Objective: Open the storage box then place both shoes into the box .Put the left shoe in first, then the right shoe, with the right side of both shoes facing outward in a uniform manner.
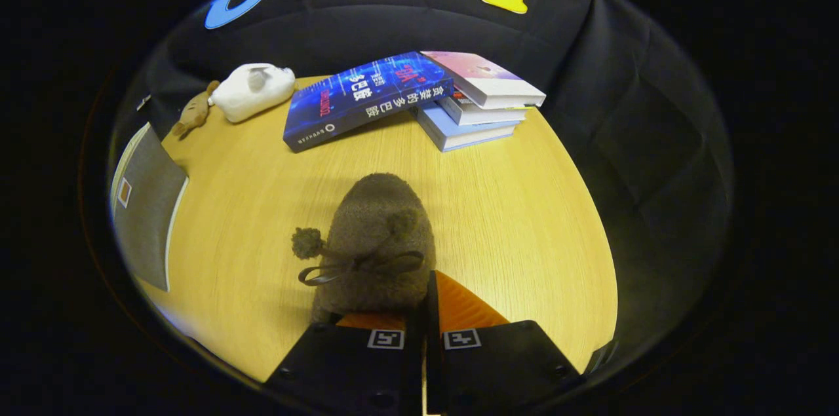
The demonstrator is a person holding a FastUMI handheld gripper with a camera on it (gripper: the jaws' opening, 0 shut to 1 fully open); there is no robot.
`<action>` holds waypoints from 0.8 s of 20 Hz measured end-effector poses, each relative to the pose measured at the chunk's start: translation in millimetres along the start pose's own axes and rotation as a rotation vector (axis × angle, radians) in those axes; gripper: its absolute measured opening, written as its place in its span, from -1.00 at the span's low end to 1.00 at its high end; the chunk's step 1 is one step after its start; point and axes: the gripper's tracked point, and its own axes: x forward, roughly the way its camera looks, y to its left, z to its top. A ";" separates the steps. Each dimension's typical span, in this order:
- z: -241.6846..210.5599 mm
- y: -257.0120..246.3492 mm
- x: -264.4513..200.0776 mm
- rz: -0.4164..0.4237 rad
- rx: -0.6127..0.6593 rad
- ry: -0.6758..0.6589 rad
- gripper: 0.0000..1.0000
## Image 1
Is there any brown striped plush toy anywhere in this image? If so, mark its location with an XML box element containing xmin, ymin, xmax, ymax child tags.
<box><xmin>171</xmin><ymin>79</ymin><xmax>221</xmax><ymax>140</ymax></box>

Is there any black backdrop cloth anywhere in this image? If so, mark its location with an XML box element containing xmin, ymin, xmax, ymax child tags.
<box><xmin>108</xmin><ymin>0</ymin><xmax>733</xmax><ymax>374</ymax></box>

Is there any white plush toy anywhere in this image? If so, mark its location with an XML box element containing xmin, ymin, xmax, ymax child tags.
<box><xmin>208</xmin><ymin>62</ymin><xmax>298</xmax><ymax>124</ymax></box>

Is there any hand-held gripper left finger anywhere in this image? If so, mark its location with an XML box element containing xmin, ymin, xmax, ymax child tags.
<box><xmin>263</xmin><ymin>308</ymin><xmax>427</xmax><ymax>416</ymax></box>

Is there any dark blue book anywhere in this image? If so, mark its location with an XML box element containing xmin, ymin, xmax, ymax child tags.
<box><xmin>283</xmin><ymin>50</ymin><xmax>455</xmax><ymax>154</ymax></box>

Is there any pink cover book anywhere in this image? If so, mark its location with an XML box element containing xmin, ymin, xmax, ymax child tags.
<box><xmin>420</xmin><ymin>50</ymin><xmax>547</xmax><ymax>109</ymax></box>

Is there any grey fabric storage box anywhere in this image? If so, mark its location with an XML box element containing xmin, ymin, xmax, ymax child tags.
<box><xmin>109</xmin><ymin>122</ymin><xmax>190</xmax><ymax>293</ymax></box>

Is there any white book with red spine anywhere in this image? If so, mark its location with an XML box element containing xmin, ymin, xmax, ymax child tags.
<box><xmin>439</xmin><ymin>91</ymin><xmax>529</xmax><ymax>127</ymax></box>

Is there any light blue book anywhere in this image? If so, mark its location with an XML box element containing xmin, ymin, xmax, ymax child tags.
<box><xmin>416</xmin><ymin>104</ymin><xmax>522</xmax><ymax>153</ymax></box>

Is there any brown fuzzy shoe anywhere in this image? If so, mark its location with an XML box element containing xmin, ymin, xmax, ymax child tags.
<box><xmin>291</xmin><ymin>172</ymin><xmax>437</xmax><ymax>326</ymax></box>

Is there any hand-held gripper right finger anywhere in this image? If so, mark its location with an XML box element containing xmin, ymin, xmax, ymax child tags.
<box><xmin>425</xmin><ymin>270</ymin><xmax>584</xmax><ymax>416</ymax></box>

